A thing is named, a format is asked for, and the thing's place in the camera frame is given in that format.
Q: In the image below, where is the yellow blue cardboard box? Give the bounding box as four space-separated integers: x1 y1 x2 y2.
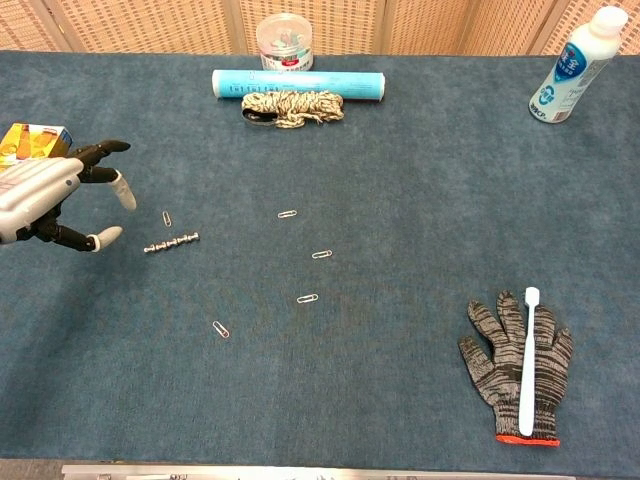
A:
0 123 74 174

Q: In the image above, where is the beige speckled rope bundle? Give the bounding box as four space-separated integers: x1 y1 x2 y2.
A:
241 89 346 130

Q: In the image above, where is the white milk bottle blue label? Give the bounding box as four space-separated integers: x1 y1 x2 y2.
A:
528 5 629 125

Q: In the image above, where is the grey knitted work glove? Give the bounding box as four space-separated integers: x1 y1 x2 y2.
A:
458 290 575 448

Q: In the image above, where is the light blue wrap roll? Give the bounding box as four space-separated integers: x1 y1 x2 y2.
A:
211 68 386 104

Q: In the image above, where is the white plastic toothbrush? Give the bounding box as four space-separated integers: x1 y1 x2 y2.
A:
518 286 539 437

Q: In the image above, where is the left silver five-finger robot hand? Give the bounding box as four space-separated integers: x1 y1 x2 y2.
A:
0 140 138 254

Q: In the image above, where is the black metal band ring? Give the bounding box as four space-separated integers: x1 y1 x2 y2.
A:
241 110 279 127

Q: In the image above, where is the aluminium rail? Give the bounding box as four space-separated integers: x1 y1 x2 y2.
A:
62 464 576 480

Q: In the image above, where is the silver magnetic ball rod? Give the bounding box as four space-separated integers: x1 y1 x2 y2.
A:
143 231 201 254

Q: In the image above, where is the clear plastic jar of clips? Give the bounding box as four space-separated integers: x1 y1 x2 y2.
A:
255 13 315 72

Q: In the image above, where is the woven rattan folding screen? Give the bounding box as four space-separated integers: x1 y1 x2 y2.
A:
0 0 640 56

